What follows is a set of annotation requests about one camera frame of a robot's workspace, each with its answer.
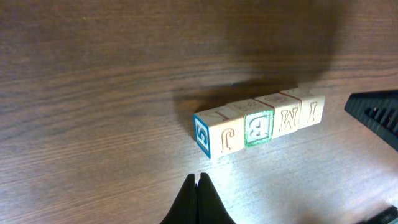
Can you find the wooden J letter block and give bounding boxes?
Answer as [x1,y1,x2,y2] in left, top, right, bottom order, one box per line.
[193,106,244,159]

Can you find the wooden I letter block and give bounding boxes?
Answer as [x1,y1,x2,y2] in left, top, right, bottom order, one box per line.
[280,88,325,129]

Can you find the green B letter block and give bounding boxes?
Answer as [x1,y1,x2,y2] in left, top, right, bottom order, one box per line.
[227,99,274,148]

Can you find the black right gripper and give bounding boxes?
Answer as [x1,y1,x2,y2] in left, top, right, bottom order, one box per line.
[344,89,398,224]

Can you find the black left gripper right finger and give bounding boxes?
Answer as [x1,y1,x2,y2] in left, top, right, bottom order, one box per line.
[197,172,235,224]

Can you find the wooden M letter block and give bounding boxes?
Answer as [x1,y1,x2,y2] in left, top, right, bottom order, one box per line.
[255,93,301,138]

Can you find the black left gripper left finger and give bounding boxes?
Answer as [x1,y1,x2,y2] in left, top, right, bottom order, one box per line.
[160,174,197,224]

